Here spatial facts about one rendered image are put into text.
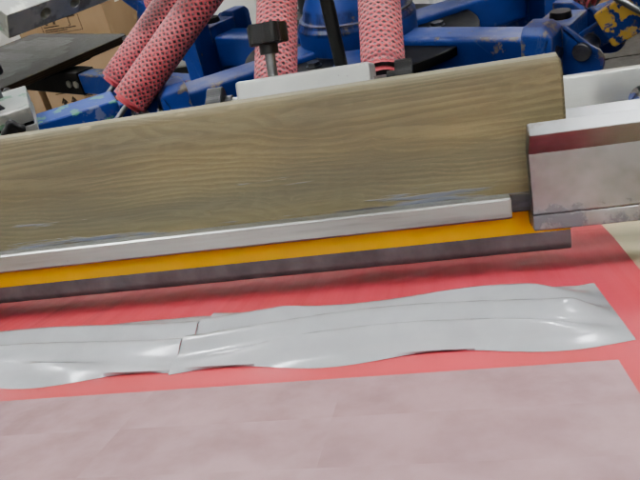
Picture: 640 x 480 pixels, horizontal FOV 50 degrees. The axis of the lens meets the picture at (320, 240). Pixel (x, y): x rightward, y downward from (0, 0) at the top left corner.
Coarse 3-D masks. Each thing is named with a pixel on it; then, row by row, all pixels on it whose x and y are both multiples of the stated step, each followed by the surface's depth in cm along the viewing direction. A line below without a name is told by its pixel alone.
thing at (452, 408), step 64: (512, 256) 38; (576, 256) 36; (192, 384) 27; (256, 384) 26; (320, 384) 25; (384, 384) 24; (448, 384) 24; (512, 384) 23; (576, 384) 22; (128, 448) 22; (192, 448) 22; (256, 448) 21; (320, 448) 21; (384, 448) 20; (448, 448) 20; (512, 448) 19; (576, 448) 19
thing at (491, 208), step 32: (256, 224) 36; (288, 224) 35; (320, 224) 35; (352, 224) 35; (384, 224) 35; (416, 224) 34; (448, 224) 34; (0, 256) 39; (32, 256) 38; (64, 256) 38; (96, 256) 38; (128, 256) 37
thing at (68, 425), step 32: (160, 288) 42; (192, 288) 41; (224, 288) 40; (0, 320) 40; (32, 320) 39; (64, 320) 38; (96, 320) 38; (128, 320) 37; (64, 384) 29; (96, 384) 28; (128, 384) 28; (160, 384) 27; (0, 416) 26; (32, 416) 26; (64, 416) 26; (96, 416) 25; (128, 416) 25; (0, 448) 24; (32, 448) 23; (64, 448) 23; (96, 448) 23
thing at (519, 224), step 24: (528, 216) 36; (312, 240) 38; (336, 240) 38; (360, 240) 37; (384, 240) 37; (408, 240) 37; (432, 240) 37; (456, 240) 36; (96, 264) 40; (120, 264) 40; (144, 264) 40; (168, 264) 40; (192, 264) 39; (216, 264) 39
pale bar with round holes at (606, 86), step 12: (588, 72) 55; (600, 72) 53; (612, 72) 53; (624, 72) 53; (636, 72) 52; (564, 84) 53; (576, 84) 53; (588, 84) 53; (600, 84) 53; (612, 84) 53; (624, 84) 53; (636, 84) 53; (576, 96) 54; (588, 96) 53; (600, 96) 53; (612, 96) 53; (624, 96) 53
